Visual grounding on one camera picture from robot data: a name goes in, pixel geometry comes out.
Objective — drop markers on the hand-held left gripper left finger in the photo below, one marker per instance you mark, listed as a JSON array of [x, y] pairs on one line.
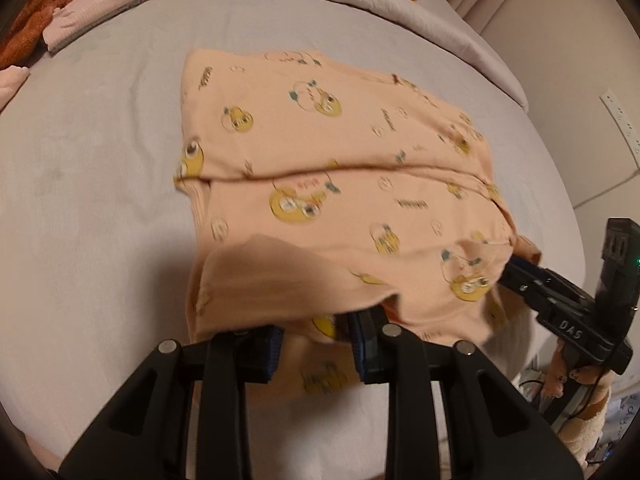
[[272, 355]]

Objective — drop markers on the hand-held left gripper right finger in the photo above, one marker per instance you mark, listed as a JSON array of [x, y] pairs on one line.
[[361, 347]]

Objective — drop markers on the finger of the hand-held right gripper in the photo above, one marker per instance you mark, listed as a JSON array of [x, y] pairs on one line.
[[530, 282]]

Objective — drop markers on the peach cartoon print pants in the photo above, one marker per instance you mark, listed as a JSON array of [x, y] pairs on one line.
[[350, 200]]

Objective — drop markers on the white power strip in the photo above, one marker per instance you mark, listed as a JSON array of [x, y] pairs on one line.
[[625, 122]]

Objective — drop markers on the grey bed sheet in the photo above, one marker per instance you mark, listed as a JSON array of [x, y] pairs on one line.
[[100, 185]]

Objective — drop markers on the grey duvet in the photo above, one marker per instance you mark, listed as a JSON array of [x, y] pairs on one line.
[[425, 25]]

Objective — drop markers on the pale pink cloth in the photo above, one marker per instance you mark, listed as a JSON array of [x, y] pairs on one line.
[[11, 85]]

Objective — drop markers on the rust orange fuzzy cloth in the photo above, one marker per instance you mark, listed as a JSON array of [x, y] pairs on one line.
[[35, 15]]

